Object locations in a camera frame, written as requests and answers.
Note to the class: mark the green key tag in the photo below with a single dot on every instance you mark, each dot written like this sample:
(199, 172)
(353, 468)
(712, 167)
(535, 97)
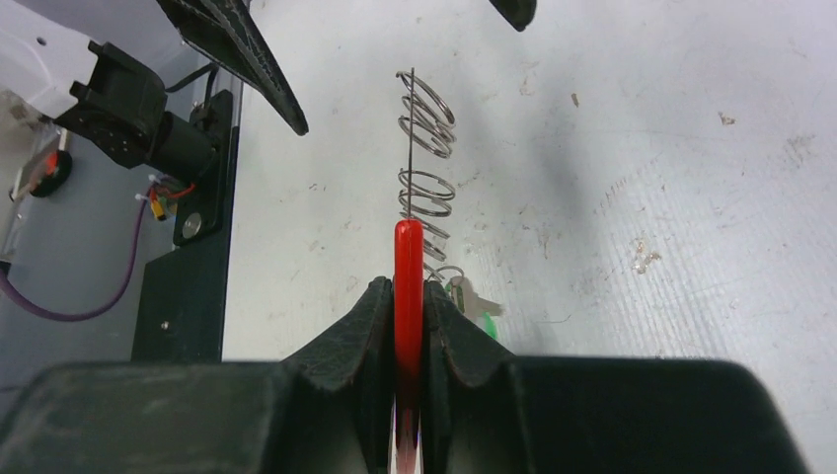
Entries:
(488, 325)

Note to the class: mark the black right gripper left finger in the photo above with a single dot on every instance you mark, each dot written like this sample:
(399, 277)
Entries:
(325, 409)

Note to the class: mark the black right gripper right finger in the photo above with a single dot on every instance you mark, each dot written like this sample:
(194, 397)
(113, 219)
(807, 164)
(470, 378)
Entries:
(487, 410)

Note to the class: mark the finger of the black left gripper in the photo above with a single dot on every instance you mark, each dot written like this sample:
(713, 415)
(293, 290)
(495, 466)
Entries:
(518, 13)
(225, 32)

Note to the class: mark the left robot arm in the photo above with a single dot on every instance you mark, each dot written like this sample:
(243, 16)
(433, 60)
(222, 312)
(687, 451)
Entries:
(103, 94)

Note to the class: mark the silver key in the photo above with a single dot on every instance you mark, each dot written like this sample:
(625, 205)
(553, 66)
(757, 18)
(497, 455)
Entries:
(468, 300)

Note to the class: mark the black mounting base plate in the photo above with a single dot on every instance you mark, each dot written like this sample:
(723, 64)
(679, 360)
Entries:
(181, 313)

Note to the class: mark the steel key holder red handle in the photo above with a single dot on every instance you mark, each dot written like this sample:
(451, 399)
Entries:
(428, 124)

